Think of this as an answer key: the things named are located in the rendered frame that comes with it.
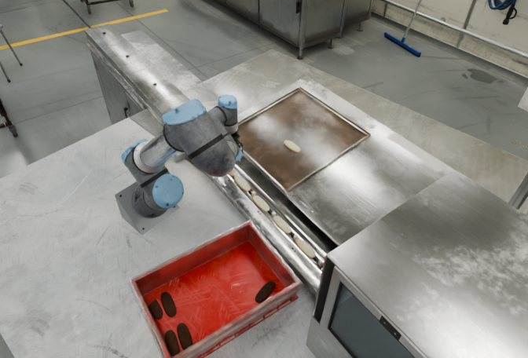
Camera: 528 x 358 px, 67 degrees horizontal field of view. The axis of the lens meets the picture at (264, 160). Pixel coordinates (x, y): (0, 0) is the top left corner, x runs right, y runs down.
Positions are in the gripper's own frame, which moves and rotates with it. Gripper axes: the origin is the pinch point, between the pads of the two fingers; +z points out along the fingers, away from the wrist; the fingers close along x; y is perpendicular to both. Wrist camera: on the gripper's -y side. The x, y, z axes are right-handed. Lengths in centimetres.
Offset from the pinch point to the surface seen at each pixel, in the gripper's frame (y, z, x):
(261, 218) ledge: 33.1, 2.8, -5.5
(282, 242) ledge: 47.0, 2.8, -5.7
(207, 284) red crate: 44, 7, -37
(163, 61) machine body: -116, 8, 23
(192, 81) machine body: -83, 8, 27
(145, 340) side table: 49, 7, -63
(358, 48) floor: -167, 89, 284
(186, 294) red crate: 43, 7, -45
